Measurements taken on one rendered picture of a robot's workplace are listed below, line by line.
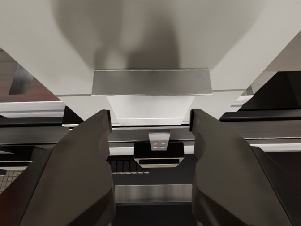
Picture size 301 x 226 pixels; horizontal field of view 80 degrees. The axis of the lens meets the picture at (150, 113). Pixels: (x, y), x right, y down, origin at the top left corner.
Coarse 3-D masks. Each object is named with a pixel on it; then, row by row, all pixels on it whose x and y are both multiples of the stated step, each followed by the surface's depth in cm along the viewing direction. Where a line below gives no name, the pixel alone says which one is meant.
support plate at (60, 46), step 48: (0, 0) 8; (48, 0) 8; (96, 0) 8; (144, 0) 9; (192, 0) 9; (240, 0) 9; (288, 0) 9; (48, 48) 11; (96, 48) 11; (144, 48) 12; (192, 48) 12; (240, 48) 12; (96, 96) 18
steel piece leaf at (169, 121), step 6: (120, 120) 23; (126, 120) 23; (132, 120) 23; (138, 120) 24; (144, 120) 24; (150, 120) 24; (156, 120) 24; (162, 120) 24; (168, 120) 24; (174, 120) 24; (180, 120) 24
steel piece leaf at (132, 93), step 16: (96, 80) 13; (112, 80) 13; (128, 80) 13; (144, 80) 13; (160, 80) 13; (176, 80) 13; (192, 80) 13; (208, 80) 13; (112, 96) 17; (128, 96) 17; (144, 96) 17; (160, 96) 17; (176, 96) 17; (192, 96) 17; (128, 112) 21; (144, 112) 21; (160, 112) 21; (176, 112) 21
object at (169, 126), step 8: (64, 112) 26; (72, 112) 26; (64, 120) 26; (72, 120) 26; (80, 120) 26; (72, 128) 28; (112, 128) 27; (120, 128) 27; (128, 128) 27; (136, 128) 28; (144, 128) 28; (152, 128) 28; (160, 128) 28; (168, 128) 28
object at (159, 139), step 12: (156, 132) 29; (168, 132) 29; (144, 144) 43; (156, 144) 36; (168, 144) 43; (180, 144) 43; (144, 156) 42; (156, 156) 42; (168, 156) 42; (180, 156) 42
